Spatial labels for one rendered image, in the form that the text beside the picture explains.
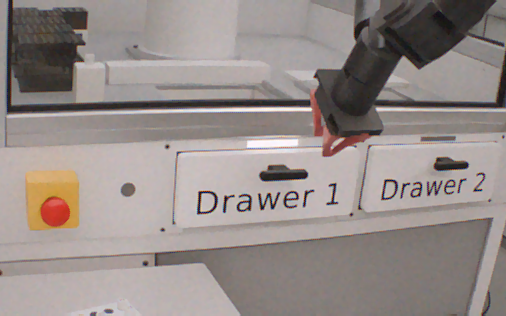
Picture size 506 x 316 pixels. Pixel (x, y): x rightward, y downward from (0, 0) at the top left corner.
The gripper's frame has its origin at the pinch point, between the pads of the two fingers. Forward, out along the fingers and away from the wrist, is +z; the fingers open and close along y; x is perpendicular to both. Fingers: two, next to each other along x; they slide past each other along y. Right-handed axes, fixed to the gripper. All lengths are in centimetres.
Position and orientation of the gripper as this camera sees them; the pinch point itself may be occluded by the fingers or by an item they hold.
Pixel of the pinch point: (324, 142)
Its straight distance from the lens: 95.1
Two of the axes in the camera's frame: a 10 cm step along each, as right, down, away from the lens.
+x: -9.2, 0.5, -3.9
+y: -2.6, -8.1, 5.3
